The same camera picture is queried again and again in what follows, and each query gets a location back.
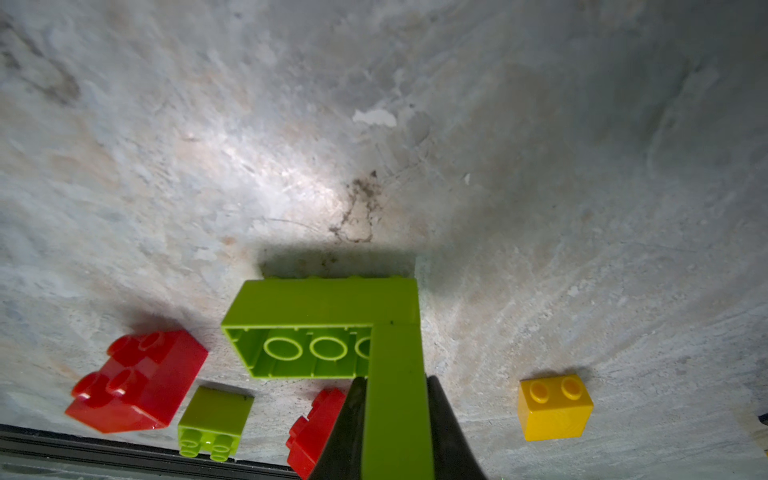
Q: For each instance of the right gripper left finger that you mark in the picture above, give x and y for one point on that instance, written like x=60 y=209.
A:
x=342 y=455

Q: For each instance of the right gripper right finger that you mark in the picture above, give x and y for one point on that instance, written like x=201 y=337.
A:
x=453 y=458

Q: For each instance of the yellow brick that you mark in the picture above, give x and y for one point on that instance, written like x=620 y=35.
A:
x=553 y=408

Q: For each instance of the large lime 2x4 brick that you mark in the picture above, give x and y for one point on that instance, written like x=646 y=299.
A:
x=320 y=328

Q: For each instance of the tall lime brick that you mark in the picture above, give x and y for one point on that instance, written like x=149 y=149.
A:
x=397 y=442

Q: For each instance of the red brick right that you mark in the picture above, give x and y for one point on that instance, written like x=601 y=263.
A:
x=309 y=434

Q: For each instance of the red brick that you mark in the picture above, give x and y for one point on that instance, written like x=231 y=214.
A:
x=142 y=384
x=309 y=434

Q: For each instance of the lime 2x2 brick front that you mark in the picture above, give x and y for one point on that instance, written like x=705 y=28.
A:
x=213 y=423

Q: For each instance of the red brick left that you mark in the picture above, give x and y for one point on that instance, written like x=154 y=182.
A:
x=142 y=384

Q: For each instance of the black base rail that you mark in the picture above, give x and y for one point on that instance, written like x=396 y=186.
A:
x=36 y=454

